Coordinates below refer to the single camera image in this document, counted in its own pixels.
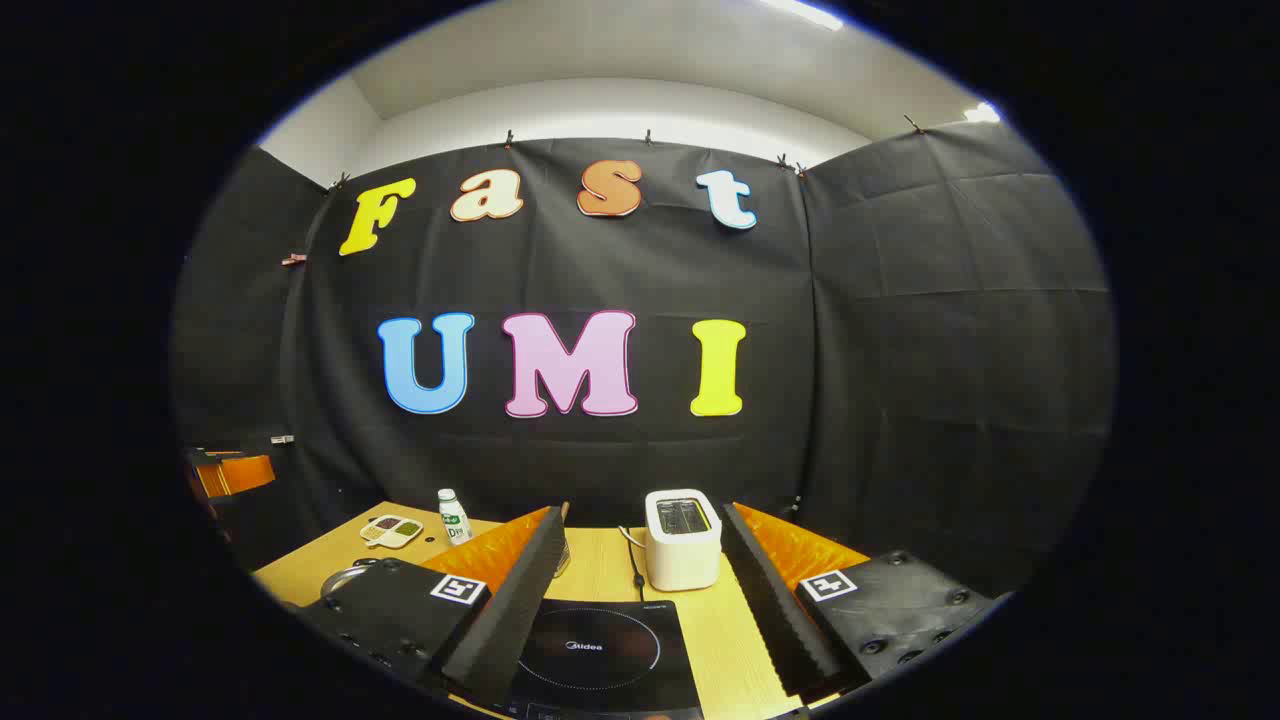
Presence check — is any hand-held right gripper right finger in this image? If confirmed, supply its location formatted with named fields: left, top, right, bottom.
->
left=720, top=502, right=1004, bottom=706

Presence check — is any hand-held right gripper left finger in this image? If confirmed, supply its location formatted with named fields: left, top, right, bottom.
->
left=298, top=503, right=569, bottom=706

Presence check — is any black induction cooktop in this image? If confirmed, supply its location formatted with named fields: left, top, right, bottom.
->
left=478, top=598, right=704, bottom=720

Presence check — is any stainless steel pot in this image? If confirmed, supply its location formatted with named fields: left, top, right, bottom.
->
left=320, top=558, right=386, bottom=601

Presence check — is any white toaster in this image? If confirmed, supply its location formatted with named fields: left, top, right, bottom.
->
left=644, top=488, right=723, bottom=592

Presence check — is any white bottle with green label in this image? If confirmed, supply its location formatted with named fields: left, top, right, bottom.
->
left=437, top=488, right=474, bottom=546

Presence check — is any white divided sauce dish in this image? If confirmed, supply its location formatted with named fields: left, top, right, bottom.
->
left=359, top=514, right=425, bottom=550

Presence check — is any black backdrop cloth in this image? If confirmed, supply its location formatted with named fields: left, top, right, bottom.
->
left=170, top=120, right=1116, bottom=601

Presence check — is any black toaster cable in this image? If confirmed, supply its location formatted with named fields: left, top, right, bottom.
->
left=617, top=524, right=649, bottom=601

